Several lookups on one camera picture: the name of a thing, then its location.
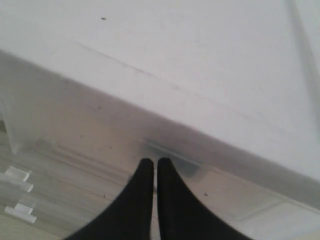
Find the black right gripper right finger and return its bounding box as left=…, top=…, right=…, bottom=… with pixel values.
left=157, top=158, right=249, bottom=240

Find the bottom wide clear drawer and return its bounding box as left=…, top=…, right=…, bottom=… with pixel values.
left=0, top=195, right=94, bottom=238

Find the white plastic drawer cabinet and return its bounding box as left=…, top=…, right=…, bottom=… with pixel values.
left=0, top=0, right=320, bottom=240

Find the middle wide clear drawer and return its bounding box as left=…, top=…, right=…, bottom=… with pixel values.
left=0, top=152, right=126, bottom=200

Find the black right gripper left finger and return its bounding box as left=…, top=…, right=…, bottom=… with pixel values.
left=67, top=158, right=154, bottom=240

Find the wide clear drawer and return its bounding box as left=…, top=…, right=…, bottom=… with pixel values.
left=0, top=195, right=94, bottom=238
left=0, top=152, right=126, bottom=200

